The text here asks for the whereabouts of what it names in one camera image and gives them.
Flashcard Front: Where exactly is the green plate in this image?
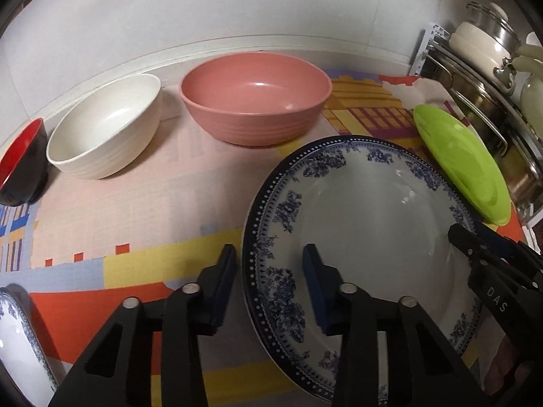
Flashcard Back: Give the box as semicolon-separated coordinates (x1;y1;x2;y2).
413;104;511;226

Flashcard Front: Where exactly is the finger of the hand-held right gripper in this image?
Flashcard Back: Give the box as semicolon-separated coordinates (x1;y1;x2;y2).
475;220;543;293
448;222;516;327

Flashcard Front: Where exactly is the white bowl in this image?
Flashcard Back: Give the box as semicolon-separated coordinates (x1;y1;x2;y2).
46;73;164;180

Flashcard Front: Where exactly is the cream pot with glass lid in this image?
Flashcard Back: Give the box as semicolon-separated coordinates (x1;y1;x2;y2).
449;2;523;91

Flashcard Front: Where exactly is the small blue floral plate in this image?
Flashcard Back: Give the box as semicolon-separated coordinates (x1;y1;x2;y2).
0;286;60;407

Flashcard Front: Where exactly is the colourful patterned table mat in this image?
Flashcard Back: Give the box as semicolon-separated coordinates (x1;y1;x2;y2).
0;65;535;407

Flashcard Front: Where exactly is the cream kettle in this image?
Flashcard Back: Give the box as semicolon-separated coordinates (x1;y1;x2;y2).
518;70;543;138

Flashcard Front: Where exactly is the person's right hand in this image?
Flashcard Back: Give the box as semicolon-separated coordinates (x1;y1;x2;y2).
486;335;527;397

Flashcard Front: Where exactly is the pink bowl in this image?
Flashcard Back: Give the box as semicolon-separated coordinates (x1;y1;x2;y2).
179;52;333;147

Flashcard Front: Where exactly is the large stainless steel pot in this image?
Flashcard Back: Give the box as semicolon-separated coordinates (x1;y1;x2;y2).
428;57;543;206

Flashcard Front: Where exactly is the red and black bowl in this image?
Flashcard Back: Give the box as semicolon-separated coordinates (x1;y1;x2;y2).
0;118;49;207

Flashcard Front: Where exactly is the white perforated plastic panel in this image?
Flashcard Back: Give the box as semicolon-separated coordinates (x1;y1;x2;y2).
409;21;450;78

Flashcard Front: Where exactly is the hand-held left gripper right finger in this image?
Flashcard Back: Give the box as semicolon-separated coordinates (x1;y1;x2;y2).
302;244;484;407

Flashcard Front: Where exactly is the large blue floral plate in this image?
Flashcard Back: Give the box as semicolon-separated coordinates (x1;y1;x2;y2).
242;135;484;407

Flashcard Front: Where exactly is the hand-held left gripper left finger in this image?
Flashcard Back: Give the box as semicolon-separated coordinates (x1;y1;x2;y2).
49;244;238;407

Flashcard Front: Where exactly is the metal pot rack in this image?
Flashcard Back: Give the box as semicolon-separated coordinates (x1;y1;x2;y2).
420;30;543;225

